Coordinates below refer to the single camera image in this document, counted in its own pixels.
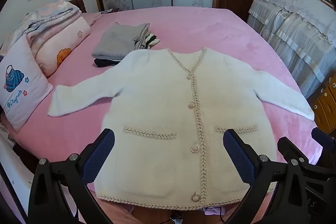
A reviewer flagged floral folded quilt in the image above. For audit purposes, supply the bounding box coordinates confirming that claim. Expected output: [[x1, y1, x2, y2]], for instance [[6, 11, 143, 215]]
[[1, 0, 82, 48]]

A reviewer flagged pink fleece bed blanket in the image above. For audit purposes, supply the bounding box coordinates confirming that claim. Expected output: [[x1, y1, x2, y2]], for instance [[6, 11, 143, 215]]
[[10, 7, 327, 224]]

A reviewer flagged dark wooden headboard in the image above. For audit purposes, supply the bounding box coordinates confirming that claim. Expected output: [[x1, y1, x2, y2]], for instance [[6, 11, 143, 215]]
[[69, 0, 87, 13]]

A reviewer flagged pink pillow with orange flower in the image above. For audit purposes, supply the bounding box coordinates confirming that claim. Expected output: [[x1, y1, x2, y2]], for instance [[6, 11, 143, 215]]
[[26, 15, 91, 77]]

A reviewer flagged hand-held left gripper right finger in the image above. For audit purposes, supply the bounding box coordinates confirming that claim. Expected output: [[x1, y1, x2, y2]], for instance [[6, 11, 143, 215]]
[[223, 129, 307, 224]]

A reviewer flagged plain pink pillow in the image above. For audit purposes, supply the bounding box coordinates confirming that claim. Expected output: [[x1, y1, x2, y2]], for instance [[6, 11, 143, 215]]
[[83, 13, 103, 28]]

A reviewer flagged wooden drawer cabinet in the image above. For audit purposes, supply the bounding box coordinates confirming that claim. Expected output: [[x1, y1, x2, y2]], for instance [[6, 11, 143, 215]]
[[308, 77, 336, 135]]

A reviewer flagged grey folded sweater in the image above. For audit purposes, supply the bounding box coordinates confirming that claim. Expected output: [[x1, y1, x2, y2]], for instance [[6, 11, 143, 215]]
[[91, 22, 151, 61]]

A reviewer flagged white printed bag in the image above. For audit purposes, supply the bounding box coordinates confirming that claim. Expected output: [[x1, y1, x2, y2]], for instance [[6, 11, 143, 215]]
[[0, 126, 34, 216]]

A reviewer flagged pink cushion with bag print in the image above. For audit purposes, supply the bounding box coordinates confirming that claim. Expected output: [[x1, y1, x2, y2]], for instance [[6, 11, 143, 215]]
[[0, 35, 54, 134]]

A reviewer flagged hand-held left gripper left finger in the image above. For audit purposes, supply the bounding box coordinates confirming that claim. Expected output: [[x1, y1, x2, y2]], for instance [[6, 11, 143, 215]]
[[28, 128, 116, 224]]

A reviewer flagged white fluffy cardigan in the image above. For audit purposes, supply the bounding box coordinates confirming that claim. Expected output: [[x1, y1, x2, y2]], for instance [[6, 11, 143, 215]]
[[47, 47, 315, 207]]

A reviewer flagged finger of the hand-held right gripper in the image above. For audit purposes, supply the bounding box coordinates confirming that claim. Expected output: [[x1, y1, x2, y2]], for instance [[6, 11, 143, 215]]
[[277, 136, 331, 182], [311, 127, 336, 161]]

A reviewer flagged lace covered furniture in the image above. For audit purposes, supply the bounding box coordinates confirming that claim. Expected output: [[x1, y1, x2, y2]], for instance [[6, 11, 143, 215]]
[[247, 0, 336, 100]]

